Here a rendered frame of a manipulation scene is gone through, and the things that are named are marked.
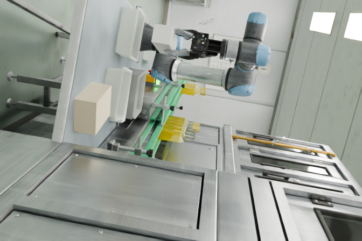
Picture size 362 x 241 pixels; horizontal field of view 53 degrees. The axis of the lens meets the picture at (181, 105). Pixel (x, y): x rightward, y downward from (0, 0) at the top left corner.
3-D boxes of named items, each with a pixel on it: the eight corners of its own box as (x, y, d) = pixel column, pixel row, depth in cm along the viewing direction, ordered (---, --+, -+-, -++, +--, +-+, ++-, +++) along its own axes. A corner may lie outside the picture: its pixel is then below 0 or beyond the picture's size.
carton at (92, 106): (74, 98, 117) (96, 103, 116) (91, 81, 131) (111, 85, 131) (73, 131, 122) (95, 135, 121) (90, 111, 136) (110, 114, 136)
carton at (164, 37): (154, 23, 119) (172, 26, 118) (162, 37, 143) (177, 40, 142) (151, 41, 119) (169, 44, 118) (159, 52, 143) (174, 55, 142)
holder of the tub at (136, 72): (115, 127, 180) (130, 129, 180) (120, 73, 173) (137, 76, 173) (124, 117, 197) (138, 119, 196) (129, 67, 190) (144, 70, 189)
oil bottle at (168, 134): (145, 137, 198) (183, 144, 197) (146, 127, 196) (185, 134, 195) (147, 133, 203) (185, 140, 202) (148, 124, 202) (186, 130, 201)
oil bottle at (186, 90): (172, 92, 307) (204, 97, 305) (173, 85, 305) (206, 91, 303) (172, 90, 312) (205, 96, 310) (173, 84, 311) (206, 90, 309)
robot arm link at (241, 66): (260, 48, 142) (265, 40, 131) (253, 75, 141) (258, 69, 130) (240, 43, 143) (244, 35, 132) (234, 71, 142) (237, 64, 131)
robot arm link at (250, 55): (264, 70, 130) (269, 65, 122) (234, 65, 131) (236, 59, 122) (267, 49, 131) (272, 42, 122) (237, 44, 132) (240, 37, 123)
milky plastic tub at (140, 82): (117, 117, 179) (134, 120, 178) (122, 72, 173) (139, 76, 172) (125, 108, 196) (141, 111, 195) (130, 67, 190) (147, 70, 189)
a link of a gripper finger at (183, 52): (162, 47, 125) (188, 44, 124) (164, 50, 131) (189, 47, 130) (163, 56, 125) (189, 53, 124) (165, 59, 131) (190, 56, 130)
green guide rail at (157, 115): (150, 119, 202) (164, 122, 201) (150, 118, 202) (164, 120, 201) (182, 70, 370) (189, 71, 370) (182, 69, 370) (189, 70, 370)
